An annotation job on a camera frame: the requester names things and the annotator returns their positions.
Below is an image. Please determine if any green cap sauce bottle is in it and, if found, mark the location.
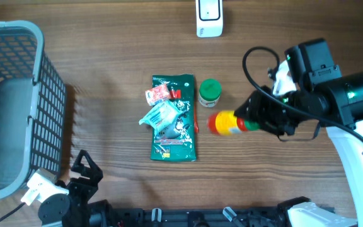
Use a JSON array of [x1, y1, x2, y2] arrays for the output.
[[207, 110, 260, 136]]

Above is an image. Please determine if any green lid white jar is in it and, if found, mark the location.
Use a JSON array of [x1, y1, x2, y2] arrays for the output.
[[199, 78, 222, 108]]

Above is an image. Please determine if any red stick sachet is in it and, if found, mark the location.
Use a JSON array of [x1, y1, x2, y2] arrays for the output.
[[193, 95, 199, 134]]

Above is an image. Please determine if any green 3M gloves package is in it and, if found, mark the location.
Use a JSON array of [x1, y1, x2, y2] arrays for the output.
[[151, 74, 197, 162]]

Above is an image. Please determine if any light green tissue packet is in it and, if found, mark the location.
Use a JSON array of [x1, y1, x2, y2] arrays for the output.
[[139, 100, 182, 135]]

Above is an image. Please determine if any red square snack packet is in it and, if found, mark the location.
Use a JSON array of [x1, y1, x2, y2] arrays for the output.
[[145, 84, 171, 106]]

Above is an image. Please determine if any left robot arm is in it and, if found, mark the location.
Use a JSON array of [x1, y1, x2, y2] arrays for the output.
[[38, 149, 120, 227]]

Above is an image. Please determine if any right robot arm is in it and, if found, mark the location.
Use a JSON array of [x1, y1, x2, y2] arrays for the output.
[[234, 38, 363, 226]]

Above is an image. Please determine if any white barcode scanner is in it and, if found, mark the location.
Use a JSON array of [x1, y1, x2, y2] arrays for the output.
[[195, 0, 224, 38]]

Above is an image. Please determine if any grey plastic mesh basket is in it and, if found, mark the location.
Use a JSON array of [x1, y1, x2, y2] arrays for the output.
[[0, 20, 67, 199]]

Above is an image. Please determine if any black left camera cable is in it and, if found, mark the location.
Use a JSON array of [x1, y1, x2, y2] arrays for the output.
[[0, 201, 26, 227]]

